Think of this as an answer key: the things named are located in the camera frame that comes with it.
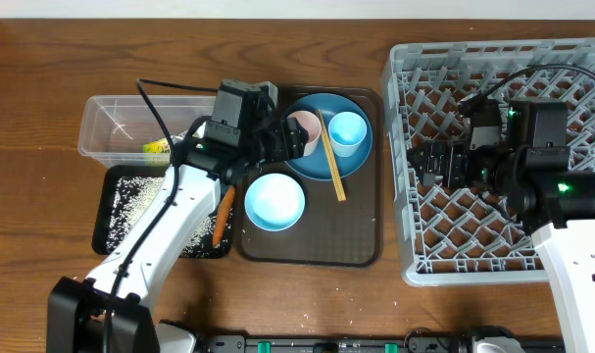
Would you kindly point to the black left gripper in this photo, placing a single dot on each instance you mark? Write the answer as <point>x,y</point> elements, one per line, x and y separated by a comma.
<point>296,138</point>

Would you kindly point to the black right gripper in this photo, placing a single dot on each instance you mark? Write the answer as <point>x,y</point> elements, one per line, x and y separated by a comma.
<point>455,152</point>

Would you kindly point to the pink cup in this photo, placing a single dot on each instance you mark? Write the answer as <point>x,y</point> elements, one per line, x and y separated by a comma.
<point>312,125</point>

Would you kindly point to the light blue cup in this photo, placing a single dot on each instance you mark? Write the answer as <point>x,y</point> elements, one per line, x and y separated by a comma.
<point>347,131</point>

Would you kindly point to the light blue bowl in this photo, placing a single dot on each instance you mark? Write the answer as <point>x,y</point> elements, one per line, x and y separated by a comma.
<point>274,202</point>

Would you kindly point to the orange carrot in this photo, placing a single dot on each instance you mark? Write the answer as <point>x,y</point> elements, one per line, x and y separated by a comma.
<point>223,215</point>

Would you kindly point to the white rice heap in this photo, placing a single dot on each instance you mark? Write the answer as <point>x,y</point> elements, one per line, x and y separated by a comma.
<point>132,196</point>

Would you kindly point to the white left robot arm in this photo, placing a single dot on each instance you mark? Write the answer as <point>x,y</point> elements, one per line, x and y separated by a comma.
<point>111,310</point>

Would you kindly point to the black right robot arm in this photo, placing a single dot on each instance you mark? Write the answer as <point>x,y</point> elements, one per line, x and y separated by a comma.
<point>524,156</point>

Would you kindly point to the grey dishwasher rack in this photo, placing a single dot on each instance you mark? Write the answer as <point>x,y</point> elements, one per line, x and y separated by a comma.
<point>455,237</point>

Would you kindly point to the brown serving tray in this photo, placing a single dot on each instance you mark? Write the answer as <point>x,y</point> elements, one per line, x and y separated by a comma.
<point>329,233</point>

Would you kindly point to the clear plastic bin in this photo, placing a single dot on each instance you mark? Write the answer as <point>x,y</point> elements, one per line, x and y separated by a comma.
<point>115,127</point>

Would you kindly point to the black plastic tray bin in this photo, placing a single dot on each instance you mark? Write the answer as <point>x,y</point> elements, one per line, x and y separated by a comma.
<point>111,177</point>

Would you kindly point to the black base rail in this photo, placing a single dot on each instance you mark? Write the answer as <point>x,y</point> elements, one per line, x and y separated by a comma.
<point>489,339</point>

